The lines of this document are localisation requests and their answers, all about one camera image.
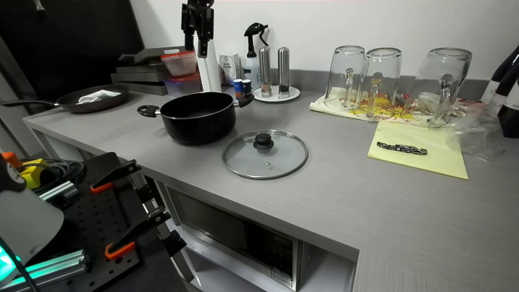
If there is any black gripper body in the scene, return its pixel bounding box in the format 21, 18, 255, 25
180, 0, 218, 28

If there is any glass lid with black knob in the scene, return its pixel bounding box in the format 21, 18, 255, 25
221, 128, 310, 182

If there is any black cooking pot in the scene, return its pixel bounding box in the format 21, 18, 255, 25
136, 90, 257, 146

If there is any clear drinking glass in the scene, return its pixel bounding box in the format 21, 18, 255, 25
323, 44, 368, 112
364, 46, 404, 119
412, 47, 474, 127

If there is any red lidded plastic container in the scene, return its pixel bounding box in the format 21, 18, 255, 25
159, 49, 200, 78

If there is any white paper towel roll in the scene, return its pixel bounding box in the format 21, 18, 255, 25
195, 39, 224, 94

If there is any white cardboard box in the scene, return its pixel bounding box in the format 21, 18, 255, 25
218, 52, 245, 86

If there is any clear plastic container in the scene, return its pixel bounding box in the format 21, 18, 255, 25
162, 72, 203, 98

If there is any spray bottle with black trigger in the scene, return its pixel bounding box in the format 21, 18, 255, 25
242, 21, 271, 91

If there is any stack of black trays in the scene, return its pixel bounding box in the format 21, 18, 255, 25
111, 46, 187, 98

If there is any steel grinder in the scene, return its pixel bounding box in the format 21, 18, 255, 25
276, 46, 294, 94
257, 46, 274, 99

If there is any small white plate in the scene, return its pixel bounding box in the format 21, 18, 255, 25
252, 85, 302, 104

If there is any black frying pan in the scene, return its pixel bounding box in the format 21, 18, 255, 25
0, 83, 132, 115

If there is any black orange bar clamp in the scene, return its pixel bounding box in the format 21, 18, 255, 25
88, 158, 145, 197
104, 210, 172, 263

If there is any built-in steel microwave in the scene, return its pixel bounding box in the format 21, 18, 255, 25
161, 184, 302, 292

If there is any aluminium extrusion bar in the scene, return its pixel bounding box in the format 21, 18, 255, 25
38, 179, 78, 203
0, 248, 91, 292

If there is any yellow tool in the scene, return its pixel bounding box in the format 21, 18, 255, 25
18, 158, 52, 192

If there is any black pegboard plate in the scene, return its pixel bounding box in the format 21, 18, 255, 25
29, 151, 192, 292

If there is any small black band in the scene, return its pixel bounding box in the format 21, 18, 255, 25
377, 140, 430, 158

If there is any clear plastic bag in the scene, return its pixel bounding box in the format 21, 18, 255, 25
446, 101, 511, 164

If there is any coiled black cable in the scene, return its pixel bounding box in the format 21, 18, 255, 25
42, 159, 89, 187

